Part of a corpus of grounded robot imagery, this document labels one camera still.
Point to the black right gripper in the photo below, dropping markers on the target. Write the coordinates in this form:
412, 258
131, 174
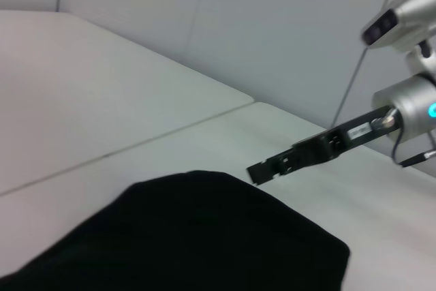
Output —
340, 139

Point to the black t-shirt with white print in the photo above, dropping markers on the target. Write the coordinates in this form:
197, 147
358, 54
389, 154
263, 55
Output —
187, 236

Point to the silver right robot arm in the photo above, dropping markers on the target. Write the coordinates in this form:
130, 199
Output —
408, 107

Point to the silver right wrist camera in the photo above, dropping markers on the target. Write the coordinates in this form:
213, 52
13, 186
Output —
398, 18

